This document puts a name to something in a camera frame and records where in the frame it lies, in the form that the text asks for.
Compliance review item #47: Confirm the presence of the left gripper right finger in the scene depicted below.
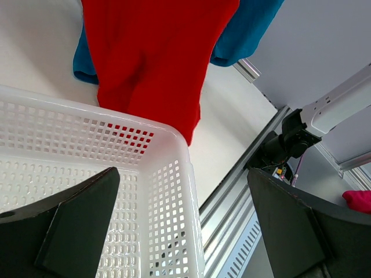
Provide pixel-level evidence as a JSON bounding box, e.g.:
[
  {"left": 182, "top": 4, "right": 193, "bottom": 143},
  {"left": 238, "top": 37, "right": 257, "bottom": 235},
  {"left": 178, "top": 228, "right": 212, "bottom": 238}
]
[{"left": 248, "top": 169, "right": 370, "bottom": 277}]

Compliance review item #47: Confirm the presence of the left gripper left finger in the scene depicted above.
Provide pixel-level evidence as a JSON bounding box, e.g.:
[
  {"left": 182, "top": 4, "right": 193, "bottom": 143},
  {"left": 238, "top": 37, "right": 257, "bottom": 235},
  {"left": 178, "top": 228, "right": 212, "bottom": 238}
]
[{"left": 1, "top": 167, "right": 120, "bottom": 277}]

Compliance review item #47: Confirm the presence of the red t shirt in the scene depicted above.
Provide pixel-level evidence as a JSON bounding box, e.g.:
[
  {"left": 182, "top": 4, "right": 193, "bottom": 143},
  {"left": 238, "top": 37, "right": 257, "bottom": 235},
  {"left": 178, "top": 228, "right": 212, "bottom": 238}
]
[{"left": 82, "top": 1, "right": 239, "bottom": 143}]

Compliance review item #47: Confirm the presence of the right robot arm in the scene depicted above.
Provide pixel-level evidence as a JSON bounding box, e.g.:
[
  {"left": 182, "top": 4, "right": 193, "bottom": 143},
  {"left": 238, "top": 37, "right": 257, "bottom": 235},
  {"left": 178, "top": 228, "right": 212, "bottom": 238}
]
[{"left": 249, "top": 65, "right": 370, "bottom": 169}]

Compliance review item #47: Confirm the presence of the blue t shirt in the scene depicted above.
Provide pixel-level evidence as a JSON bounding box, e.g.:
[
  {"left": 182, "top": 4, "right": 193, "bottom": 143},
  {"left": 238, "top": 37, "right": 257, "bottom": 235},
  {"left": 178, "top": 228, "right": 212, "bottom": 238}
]
[{"left": 72, "top": 0, "right": 284, "bottom": 85}]

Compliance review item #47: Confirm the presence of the pink cloth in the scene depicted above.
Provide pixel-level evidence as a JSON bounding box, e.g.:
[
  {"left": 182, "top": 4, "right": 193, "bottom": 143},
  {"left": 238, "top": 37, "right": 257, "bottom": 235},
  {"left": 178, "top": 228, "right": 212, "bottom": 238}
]
[{"left": 342, "top": 191, "right": 371, "bottom": 214}]

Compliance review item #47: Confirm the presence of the white plastic basket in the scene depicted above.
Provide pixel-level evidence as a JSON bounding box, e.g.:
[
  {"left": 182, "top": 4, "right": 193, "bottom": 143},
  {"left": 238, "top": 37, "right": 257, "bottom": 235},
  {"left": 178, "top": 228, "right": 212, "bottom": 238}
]
[{"left": 1, "top": 86, "right": 205, "bottom": 277}]

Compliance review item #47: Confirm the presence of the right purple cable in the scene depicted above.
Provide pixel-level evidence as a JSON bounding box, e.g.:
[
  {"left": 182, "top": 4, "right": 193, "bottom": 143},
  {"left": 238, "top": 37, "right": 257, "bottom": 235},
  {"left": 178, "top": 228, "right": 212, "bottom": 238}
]
[{"left": 291, "top": 153, "right": 305, "bottom": 186}]

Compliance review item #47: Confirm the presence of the white slotted cable duct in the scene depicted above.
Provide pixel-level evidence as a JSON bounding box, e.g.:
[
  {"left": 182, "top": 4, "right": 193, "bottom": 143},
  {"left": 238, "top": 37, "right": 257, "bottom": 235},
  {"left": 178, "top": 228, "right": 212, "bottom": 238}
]
[{"left": 218, "top": 213, "right": 261, "bottom": 278}]

